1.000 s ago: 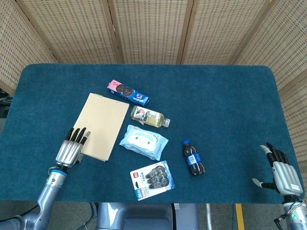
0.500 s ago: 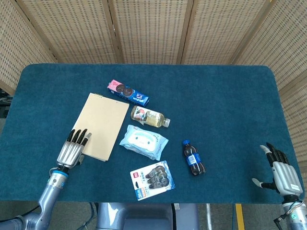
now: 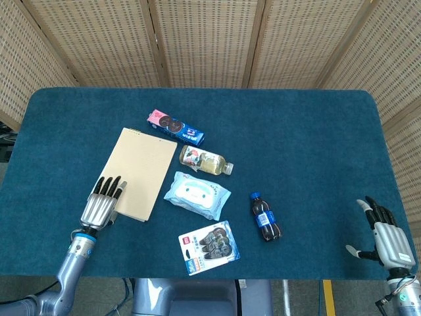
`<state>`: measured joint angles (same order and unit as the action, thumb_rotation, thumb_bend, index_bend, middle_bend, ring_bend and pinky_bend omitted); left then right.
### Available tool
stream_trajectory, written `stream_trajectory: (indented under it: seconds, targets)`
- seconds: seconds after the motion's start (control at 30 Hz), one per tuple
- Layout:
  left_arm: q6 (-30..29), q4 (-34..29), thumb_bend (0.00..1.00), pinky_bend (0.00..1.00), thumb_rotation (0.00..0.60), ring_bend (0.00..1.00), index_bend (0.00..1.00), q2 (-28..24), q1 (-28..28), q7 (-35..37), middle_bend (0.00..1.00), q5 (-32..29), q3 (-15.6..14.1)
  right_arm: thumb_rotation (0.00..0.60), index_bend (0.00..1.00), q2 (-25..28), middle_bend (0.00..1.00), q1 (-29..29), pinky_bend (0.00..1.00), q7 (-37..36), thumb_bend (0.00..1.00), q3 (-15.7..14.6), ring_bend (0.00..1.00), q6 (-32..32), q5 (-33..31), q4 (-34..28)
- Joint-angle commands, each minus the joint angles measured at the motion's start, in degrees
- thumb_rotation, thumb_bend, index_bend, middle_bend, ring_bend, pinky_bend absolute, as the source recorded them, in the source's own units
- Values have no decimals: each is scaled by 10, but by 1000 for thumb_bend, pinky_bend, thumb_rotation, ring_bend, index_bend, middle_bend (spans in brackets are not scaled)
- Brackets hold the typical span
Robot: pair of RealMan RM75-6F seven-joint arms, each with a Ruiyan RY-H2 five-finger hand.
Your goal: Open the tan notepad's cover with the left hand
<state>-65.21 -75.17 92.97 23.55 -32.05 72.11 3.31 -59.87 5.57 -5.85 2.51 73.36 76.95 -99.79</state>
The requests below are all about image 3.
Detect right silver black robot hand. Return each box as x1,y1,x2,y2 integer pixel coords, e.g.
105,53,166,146
345,196,417,273

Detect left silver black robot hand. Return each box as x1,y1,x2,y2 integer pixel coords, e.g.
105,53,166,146
80,176,128,231

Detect kraft cover lined notebook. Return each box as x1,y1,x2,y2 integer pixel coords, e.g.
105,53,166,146
97,127,178,223

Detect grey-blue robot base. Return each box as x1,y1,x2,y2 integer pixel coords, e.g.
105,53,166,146
131,278,274,316

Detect light blue wet wipes pack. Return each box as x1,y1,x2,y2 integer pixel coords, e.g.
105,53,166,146
163,171,232,221

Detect blue Oreo cookie box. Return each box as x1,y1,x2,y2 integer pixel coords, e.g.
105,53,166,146
146,109,207,147

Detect dark equipment behind screen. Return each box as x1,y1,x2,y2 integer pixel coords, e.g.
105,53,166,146
0,121,17,163

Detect yellow tea plastic bottle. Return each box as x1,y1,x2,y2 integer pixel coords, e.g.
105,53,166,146
179,144,235,178

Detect correction tape blister pack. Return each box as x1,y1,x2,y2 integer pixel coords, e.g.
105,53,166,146
178,220,241,277

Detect teal carpet table cover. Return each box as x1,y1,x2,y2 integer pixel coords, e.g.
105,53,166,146
0,87,418,281

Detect small cola bottle blue cap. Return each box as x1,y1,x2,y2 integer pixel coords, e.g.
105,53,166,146
250,192,283,243

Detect woven bamboo folding screen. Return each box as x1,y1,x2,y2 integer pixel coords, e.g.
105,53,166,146
0,0,421,231

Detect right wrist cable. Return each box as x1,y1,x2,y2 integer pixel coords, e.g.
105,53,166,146
374,275,416,316

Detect floor cables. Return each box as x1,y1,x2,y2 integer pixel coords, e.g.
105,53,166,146
111,278,136,316

